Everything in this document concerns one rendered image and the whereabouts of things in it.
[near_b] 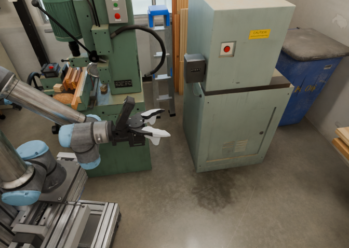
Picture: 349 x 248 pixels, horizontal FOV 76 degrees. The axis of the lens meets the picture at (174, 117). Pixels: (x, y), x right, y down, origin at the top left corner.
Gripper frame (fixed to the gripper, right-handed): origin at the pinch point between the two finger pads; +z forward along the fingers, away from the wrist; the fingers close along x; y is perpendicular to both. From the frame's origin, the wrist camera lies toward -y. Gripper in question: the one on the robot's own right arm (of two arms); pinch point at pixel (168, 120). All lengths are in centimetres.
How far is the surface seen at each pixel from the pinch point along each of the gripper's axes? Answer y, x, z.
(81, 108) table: 29, -65, -47
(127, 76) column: 18, -83, -17
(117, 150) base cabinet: 81, -81, -34
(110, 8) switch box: -26, -71, -20
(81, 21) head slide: -18, -82, -39
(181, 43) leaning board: 30, -193, 41
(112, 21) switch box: -20, -72, -20
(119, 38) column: -8, -79, -18
